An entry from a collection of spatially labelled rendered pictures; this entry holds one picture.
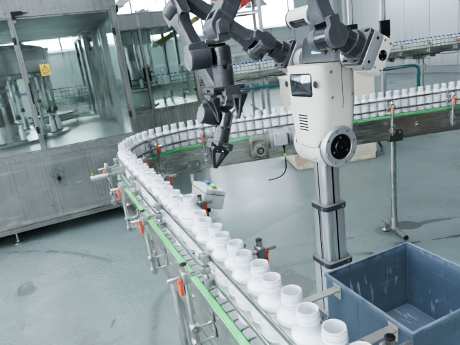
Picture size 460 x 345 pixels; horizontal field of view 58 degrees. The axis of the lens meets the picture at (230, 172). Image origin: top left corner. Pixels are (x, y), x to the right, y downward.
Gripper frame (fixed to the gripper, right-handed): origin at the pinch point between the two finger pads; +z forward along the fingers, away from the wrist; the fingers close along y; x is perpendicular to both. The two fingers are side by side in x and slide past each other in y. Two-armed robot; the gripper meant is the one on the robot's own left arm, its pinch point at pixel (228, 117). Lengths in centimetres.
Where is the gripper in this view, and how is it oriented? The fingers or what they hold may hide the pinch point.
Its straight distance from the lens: 119.4
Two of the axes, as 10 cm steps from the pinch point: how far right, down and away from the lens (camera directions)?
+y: 9.1, -2.2, 3.5
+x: -4.0, -2.0, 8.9
